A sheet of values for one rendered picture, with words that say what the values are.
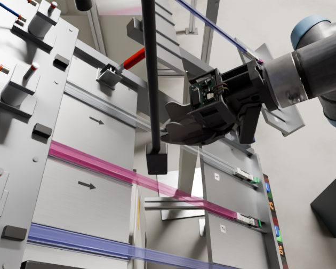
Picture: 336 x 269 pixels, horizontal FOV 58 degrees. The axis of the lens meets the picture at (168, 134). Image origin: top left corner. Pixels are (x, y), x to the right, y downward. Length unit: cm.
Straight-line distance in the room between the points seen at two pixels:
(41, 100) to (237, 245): 45
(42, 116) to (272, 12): 243
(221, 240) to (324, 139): 138
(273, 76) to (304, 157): 134
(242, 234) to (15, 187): 47
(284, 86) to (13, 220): 37
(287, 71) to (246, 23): 205
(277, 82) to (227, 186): 30
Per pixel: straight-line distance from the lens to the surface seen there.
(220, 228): 61
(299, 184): 169
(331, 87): 47
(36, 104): 37
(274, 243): 73
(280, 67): 47
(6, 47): 40
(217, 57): 216
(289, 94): 47
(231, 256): 62
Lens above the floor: 140
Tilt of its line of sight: 55 degrees down
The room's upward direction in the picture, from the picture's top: straight up
